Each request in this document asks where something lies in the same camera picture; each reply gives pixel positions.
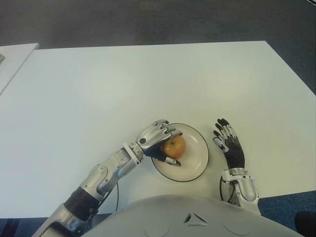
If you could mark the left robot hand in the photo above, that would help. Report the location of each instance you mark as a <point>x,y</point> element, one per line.
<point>151,140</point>

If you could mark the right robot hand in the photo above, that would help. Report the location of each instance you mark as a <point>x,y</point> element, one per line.
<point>233,153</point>

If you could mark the red yellow apple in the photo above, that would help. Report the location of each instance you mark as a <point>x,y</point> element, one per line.
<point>174,147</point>

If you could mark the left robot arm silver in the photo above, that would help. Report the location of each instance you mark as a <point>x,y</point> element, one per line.
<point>98,177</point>

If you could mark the white plate black rim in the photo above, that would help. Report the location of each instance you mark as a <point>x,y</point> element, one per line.
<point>187,158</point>

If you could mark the grey robot torso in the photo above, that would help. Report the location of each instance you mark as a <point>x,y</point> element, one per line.
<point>195,217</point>

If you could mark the black object on floor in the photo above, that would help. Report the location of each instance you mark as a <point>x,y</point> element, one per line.
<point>306,221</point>

